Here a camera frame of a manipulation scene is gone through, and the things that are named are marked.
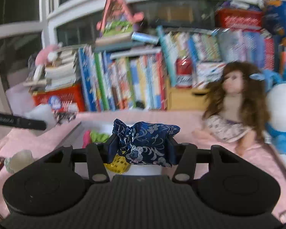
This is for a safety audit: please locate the red basket on books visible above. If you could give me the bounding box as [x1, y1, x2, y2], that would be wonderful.
[215, 8, 262, 31]

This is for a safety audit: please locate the blue white plush toy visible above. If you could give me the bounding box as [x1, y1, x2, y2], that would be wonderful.
[264, 68, 286, 154]

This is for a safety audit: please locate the small wooden drawer box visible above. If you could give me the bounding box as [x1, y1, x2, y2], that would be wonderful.
[165, 77, 208, 111]

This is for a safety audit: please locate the pink green scrunchie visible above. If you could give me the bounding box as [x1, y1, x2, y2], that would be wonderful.
[82, 130, 110, 148]

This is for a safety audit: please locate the red beer can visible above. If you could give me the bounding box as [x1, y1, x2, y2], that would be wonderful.
[176, 57, 193, 88]

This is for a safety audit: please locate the red plastic crate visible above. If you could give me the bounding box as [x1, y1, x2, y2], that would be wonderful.
[31, 83, 86, 113]

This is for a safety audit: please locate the dark blue brocade pouch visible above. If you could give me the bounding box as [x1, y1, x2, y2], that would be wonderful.
[112, 119, 180, 168]

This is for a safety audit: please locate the white shallow box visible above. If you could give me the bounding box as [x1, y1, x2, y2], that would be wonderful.
[56, 120, 113, 149]

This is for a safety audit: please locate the white tissue box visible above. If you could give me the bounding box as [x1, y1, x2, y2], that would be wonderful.
[195, 63, 226, 89]

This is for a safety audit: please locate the pink plush rabbit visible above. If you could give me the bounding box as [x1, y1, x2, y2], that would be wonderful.
[33, 42, 63, 81]

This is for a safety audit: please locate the stack of lying books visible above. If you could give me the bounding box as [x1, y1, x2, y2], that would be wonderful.
[24, 45, 80, 92]

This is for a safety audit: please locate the brown-haired doll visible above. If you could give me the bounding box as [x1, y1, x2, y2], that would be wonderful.
[193, 61, 270, 156]

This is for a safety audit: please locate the blue cardboard box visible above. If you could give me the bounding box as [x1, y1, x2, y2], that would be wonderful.
[262, 0, 286, 38]

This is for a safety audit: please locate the pink tablecloth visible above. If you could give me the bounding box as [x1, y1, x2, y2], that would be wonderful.
[0, 110, 286, 220]

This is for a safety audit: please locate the row of upright books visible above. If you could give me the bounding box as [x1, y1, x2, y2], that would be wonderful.
[76, 46, 167, 112]

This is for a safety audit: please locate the yellow sequin pouch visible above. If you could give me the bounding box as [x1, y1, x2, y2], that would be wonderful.
[104, 154, 131, 174]

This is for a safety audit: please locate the pink toy house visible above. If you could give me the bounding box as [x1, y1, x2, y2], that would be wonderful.
[96, 0, 145, 37]

